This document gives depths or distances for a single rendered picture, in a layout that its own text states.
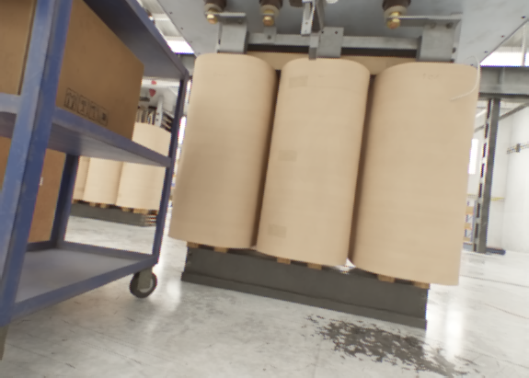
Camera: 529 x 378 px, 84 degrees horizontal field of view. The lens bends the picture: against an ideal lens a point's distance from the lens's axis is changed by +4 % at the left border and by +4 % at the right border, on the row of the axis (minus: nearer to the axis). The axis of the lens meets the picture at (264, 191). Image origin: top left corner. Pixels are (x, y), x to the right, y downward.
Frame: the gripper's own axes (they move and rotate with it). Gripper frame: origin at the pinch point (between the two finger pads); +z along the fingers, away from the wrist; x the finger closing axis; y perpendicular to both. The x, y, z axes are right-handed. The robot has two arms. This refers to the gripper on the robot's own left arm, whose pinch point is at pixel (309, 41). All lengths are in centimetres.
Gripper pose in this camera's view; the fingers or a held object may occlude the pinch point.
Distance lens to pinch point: 105.3
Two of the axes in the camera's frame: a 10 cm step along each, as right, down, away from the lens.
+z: -1.4, 9.9, -0.6
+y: 9.4, 1.1, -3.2
